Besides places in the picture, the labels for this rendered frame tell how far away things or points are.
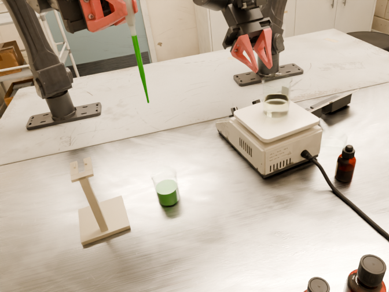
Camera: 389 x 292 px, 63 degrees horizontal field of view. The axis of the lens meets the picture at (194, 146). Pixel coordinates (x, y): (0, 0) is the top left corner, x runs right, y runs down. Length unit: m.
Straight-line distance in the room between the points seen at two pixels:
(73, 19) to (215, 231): 0.37
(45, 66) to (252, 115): 0.52
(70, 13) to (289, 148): 0.41
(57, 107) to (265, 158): 0.58
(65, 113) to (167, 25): 2.68
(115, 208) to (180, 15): 3.05
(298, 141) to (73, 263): 0.42
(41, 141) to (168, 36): 2.78
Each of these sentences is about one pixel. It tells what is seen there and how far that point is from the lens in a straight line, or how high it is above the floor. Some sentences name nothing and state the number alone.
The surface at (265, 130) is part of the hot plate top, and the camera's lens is 0.57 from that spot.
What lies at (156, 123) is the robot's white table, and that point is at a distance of 0.81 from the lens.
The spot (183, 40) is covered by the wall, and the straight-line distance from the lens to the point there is 3.57.
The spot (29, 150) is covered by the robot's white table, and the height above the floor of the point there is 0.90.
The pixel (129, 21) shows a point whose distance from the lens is 0.43.
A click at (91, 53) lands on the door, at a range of 3.55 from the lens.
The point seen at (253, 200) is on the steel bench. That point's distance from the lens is 0.56.
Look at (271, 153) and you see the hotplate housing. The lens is 0.57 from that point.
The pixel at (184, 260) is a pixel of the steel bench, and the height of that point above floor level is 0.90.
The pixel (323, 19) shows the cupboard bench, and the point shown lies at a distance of 3.43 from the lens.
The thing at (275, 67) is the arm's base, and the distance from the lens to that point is 0.97.
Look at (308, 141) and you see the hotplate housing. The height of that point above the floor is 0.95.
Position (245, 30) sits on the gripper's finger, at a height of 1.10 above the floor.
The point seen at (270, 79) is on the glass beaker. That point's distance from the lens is 0.61.
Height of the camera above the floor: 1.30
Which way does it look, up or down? 35 degrees down
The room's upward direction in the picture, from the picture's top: 8 degrees counter-clockwise
